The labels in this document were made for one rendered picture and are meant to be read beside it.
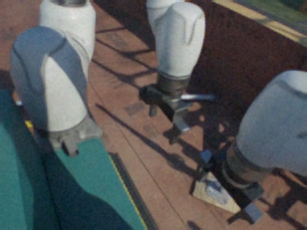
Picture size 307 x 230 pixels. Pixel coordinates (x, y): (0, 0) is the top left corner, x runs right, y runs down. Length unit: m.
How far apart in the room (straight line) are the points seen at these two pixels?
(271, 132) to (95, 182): 0.39
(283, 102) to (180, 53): 0.25
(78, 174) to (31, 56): 0.29
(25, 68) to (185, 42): 0.33
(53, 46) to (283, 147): 0.44
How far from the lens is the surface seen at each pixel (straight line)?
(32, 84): 0.46
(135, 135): 1.50
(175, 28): 0.44
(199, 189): 1.33
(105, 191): 0.50
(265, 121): 0.32
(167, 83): 0.51
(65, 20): 0.58
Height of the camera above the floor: 1.18
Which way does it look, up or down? 45 degrees down
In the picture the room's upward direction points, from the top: 9 degrees clockwise
